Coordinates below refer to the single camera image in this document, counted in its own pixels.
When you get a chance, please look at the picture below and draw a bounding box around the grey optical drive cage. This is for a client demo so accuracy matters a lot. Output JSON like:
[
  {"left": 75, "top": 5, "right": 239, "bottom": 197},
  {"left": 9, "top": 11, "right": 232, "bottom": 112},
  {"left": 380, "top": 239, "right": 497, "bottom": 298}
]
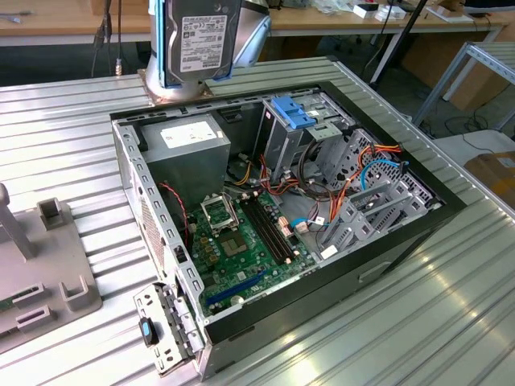
[{"left": 253, "top": 91, "right": 357, "bottom": 182}]

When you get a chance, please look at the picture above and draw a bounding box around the orange power wire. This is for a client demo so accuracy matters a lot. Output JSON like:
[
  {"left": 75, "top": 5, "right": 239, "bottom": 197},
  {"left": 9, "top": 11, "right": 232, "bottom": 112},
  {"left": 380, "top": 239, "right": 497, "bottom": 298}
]
[{"left": 328, "top": 142, "right": 403, "bottom": 224}]

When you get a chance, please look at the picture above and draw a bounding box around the green RAM stick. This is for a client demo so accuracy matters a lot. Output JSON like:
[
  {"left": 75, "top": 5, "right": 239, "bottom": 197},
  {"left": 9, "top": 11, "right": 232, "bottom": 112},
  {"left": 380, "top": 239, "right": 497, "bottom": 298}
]
[{"left": 0, "top": 291, "right": 31, "bottom": 313}]

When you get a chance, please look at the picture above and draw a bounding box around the plain white box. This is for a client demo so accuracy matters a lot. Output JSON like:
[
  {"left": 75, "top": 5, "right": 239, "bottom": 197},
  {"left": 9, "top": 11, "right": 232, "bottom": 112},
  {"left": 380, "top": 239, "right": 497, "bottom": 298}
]
[{"left": 374, "top": 4, "right": 407, "bottom": 22}]

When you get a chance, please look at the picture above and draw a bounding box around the grey parts rack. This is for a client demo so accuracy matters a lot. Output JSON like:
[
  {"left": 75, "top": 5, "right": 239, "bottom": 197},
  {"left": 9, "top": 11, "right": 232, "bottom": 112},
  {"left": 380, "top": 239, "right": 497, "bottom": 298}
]
[{"left": 0, "top": 183, "right": 104, "bottom": 355}]

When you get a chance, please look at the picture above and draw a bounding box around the CPU socket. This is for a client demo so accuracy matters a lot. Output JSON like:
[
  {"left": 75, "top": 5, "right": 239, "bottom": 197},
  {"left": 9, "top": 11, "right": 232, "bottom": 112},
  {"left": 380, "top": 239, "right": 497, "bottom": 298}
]
[{"left": 200, "top": 194, "right": 237, "bottom": 238}]

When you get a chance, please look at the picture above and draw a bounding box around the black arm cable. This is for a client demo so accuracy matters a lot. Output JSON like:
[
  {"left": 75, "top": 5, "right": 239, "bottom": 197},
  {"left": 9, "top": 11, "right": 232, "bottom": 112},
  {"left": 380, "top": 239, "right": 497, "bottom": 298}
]
[{"left": 91, "top": 0, "right": 124, "bottom": 77}]

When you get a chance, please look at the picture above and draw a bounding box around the grey metal shelf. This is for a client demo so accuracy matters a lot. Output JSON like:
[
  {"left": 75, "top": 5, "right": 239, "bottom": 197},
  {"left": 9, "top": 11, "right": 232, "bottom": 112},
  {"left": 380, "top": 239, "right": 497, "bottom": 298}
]
[{"left": 414, "top": 39, "right": 515, "bottom": 133}]

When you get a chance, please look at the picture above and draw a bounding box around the white box black lid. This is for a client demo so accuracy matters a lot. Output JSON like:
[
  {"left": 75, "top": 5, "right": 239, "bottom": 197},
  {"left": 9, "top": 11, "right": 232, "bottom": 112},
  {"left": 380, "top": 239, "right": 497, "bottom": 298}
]
[{"left": 352, "top": 2, "right": 380, "bottom": 19}]

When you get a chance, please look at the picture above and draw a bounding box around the large cardboard box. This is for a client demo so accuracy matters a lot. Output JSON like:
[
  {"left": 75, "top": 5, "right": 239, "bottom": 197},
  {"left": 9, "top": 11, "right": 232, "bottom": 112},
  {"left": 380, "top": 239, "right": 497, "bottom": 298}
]
[{"left": 402, "top": 27, "right": 510, "bottom": 112}]

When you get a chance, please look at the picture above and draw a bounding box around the black and blue latch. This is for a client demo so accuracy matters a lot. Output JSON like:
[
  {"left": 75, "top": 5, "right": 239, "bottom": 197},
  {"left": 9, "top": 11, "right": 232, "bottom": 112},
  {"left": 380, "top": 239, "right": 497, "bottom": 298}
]
[{"left": 138, "top": 316, "right": 159, "bottom": 347}]

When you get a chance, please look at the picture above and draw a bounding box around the cardboard box with label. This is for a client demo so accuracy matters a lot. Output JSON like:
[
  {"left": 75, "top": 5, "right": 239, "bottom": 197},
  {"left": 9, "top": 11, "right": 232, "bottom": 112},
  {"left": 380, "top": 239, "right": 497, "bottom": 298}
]
[{"left": 464, "top": 150, "right": 515, "bottom": 210}]

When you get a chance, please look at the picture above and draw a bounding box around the blue data wire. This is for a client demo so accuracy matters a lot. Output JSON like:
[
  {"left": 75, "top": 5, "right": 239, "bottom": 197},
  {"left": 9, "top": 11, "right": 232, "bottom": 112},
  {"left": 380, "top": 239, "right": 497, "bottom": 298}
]
[{"left": 359, "top": 158, "right": 410, "bottom": 192}]

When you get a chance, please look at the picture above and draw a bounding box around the small cardboard box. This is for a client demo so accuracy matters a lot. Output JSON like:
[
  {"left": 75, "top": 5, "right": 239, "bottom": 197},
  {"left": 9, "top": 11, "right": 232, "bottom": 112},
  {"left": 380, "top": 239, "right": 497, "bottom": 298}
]
[{"left": 89, "top": 0, "right": 152, "bottom": 17}]

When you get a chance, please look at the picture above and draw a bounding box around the silver hinged slot bracket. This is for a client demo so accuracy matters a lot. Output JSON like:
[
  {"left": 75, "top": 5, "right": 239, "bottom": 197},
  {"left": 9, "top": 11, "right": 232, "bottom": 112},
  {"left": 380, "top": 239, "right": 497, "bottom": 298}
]
[{"left": 133, "top": 281, "right": 207, "bottom": 378}]

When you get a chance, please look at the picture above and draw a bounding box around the blue expansion slot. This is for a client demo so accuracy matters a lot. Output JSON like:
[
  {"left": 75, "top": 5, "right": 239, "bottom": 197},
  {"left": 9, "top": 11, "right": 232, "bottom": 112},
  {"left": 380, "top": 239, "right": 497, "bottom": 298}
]
[{"left": 204, "top": 269, "right": 267, "bottom": 306}]

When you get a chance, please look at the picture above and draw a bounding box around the green motherboard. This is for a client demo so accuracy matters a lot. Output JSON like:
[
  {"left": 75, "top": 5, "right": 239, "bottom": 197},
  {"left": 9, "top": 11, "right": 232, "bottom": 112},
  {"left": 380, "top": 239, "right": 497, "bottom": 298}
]
[{"left": 188, "top": 191, "right": 317, "bottom": 318}]

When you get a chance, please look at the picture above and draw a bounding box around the black case fan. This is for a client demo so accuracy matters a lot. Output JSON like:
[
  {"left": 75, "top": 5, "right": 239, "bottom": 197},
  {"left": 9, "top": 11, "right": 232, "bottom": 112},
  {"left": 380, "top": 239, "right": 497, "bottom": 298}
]
[{"left": 159, "top": 183, "right": 190, "bottom": 246}]

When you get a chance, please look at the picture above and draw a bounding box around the brown square base plate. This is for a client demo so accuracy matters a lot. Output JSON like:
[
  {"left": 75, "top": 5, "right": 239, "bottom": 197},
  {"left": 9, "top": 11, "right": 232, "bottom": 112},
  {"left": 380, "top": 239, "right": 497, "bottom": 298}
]
[{"left": 138, "top": 68, "right": 215, "bottom": 107}]

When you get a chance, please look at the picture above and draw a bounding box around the wooden desk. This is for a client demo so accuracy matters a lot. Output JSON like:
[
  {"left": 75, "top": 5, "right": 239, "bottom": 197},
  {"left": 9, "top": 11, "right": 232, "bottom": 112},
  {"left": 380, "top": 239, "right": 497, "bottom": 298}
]
[
  {"left": 267, "top": 0, "right": 510, "bottom": 85},
  {"left": 0, "top": 0, "right": 153, "bottom": 46}
]

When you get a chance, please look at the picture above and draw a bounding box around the red orange wire harness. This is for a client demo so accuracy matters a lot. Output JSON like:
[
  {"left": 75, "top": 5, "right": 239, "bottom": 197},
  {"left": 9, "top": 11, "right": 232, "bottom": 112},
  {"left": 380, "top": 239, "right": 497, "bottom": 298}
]
[{"left": 223, "top": 154, "right": 307, "bottom": 198}]

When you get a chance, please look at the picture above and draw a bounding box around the grey power supply unit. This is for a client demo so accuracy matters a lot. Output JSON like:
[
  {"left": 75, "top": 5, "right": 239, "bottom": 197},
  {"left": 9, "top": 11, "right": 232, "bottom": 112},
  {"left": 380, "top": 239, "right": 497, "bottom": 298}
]
[{"left": 136, "top": 114, "right": 231, "bottom": 206}]

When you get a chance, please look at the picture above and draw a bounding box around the black open PC case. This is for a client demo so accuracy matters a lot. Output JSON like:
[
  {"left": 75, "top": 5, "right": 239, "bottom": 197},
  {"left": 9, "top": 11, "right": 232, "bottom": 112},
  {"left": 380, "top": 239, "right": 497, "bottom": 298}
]
[{"left": 110, "top": 80, "right": 468, "bottom": 381}]

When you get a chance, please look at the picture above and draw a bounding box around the hard disk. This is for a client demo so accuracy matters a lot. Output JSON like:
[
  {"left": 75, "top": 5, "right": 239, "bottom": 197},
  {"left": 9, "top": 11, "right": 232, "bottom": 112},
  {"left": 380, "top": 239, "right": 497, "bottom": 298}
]
[{"left": 151, "top": 0, "right": 242, "bottom": 89}]

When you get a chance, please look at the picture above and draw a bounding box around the blue plastic cage latch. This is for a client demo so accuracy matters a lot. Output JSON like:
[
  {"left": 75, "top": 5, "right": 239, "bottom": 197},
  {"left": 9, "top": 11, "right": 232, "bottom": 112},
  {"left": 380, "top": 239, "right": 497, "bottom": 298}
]
[{"left": 271, "top": 95, "right": 319, "bottom": 130}]

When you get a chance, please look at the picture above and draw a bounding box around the black RAM slot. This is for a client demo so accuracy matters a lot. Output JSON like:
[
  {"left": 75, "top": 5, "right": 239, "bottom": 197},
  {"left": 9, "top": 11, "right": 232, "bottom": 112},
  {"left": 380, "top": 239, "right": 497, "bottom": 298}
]
[
  {"left": 246, "top": 198, "right": 289, "bottom": 263},
  {"left": 242, "top": 199, "right": 285, "bottom": 265},
  {"left": 251, "top": 196, "right": 293, "bottom": 261},
  {"left": 255, "top": 195, "right": 298, "bottom": 260}
]

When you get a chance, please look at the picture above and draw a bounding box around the square brown chipset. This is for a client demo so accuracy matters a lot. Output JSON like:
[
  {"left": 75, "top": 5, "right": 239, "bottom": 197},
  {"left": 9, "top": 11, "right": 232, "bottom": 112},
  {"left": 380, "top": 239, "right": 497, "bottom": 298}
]
[{"left": 220, "top": 235, "right": 247, "bottom": 258}]

